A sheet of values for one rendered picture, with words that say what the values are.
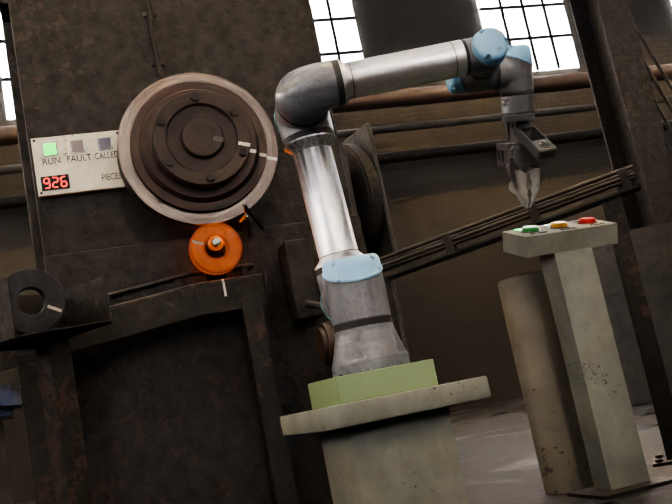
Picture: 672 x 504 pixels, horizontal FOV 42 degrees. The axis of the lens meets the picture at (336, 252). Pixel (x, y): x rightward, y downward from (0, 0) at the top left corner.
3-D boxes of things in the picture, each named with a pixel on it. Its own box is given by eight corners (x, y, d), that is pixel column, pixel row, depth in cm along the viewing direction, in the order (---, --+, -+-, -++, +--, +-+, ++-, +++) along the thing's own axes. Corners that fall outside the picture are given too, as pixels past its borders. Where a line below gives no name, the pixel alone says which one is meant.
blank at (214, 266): (246, 231, 262) (248, 229, 259) (234, 281, 258) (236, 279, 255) (195, 218, 259) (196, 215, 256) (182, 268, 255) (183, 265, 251)
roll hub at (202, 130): (157, 90, 255) (252, 106, 262) (146, 181, 249) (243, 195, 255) (159, 82, 250) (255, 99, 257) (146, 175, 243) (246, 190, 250)
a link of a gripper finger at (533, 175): (529, 204, 206) (526, 165, 205) (542, 206, 201) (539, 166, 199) (517, 206, 205) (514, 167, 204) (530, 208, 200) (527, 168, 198)
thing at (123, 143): (127, 69, 265) (280, 95, 276) (107, 218, 254) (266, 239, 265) (128, 60, 259) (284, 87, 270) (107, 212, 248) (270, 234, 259)
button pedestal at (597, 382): (557, 499, 197) (496, 234, 208) (648, 476, 204) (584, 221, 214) (595, 503, 182) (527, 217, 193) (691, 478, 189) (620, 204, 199)
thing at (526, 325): (536, 494, 211) (488, 284, 220) (579, 483, 214) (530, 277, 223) (561, 496, 200) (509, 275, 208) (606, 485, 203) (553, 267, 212)
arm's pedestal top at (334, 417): (492, 397, 158) (487, 375, 159) (325, 431, 148) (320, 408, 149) (425, 406, 188) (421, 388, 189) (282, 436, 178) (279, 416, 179)
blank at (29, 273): (-16, 323, 201) (-14, 321, 198) (7, 261, 206) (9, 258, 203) (50, 344, 207) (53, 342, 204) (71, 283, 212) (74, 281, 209)
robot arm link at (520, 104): (540, 93, 196) (508, 96, 193) (542, 113, 196) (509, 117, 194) (523, 94, 203) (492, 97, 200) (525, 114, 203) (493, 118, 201)
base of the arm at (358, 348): (422, 360, 165) (412, 309, 167) (348, 374, 160) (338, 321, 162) (392, 367, 179) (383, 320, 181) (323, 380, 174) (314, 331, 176)
